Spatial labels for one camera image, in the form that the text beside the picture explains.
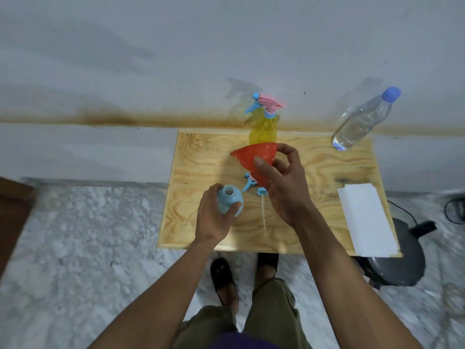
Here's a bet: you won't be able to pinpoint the light blue round bottle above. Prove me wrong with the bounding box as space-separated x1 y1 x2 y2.
217 185 244 218

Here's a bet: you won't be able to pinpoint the clear water bottle blue cap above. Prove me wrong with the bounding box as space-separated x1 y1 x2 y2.
332 86 402 151

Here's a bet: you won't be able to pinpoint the black sandal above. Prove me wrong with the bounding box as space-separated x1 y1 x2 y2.
210 258 240 314
257 253 279 285

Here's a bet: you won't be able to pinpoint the black round appliance base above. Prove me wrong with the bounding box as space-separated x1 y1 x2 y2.
354 218 426 290

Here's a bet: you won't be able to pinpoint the white paper sheet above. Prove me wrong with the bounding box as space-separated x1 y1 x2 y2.
337 183 400 258

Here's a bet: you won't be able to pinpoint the blue spray head with tube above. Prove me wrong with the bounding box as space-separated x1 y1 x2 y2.
242 172 270 237

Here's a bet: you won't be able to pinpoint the purple shirt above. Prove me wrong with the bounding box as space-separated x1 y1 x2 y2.
209 332 282 349

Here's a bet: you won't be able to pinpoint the person's left forearm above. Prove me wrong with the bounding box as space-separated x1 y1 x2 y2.
87 239 219 349

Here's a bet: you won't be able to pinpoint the person's right hand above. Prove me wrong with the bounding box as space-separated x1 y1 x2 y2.
254 143 317 229

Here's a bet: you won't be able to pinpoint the person's right forearm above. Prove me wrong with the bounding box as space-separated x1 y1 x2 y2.
294 210 424 349

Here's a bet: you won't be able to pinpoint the black plug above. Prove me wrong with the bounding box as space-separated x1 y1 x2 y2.
411 221 437 237

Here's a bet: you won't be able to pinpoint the person's left hand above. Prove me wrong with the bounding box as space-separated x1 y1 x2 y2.
195 183 243 247

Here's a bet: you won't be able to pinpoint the yellow spray bottle pink trigger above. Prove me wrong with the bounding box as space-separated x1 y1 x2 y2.
244 92 287 146

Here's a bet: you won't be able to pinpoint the brown wooden furniture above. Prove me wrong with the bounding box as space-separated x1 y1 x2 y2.
0 177 35 280

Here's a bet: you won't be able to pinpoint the red plastic funnel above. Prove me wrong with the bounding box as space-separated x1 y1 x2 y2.
230 142 280 189

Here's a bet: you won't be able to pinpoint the olive green trousers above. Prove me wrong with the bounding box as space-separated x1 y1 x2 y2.
172 278 313 349

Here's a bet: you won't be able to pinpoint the black cable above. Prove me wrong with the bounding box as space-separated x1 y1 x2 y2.
387 200 419 230
444 197 465 225

